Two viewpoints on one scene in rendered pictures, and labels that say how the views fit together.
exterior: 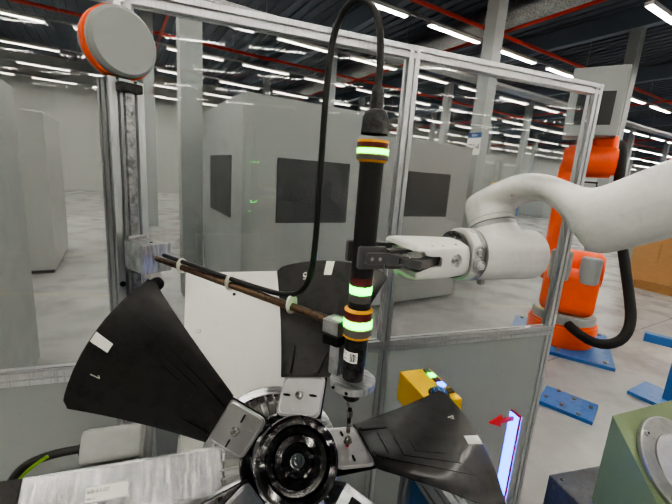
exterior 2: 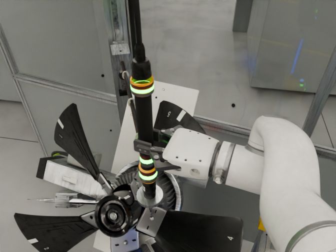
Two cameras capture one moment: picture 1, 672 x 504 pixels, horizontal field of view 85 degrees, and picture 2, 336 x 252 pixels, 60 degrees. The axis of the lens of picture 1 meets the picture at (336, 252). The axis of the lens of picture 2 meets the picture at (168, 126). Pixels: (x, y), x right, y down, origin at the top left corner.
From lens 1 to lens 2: 0.55 m
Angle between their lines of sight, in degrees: 46
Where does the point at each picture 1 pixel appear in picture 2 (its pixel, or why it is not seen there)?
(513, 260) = (251, 187)
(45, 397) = (98, 106)
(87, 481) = (64, 171)
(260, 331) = not seen: hidden behind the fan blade
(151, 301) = (74, 114)
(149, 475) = (84, 180)
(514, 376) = not seen: outside the picture
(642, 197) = (272, 226)
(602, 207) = (264, 207)
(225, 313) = not seen: hidden behind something
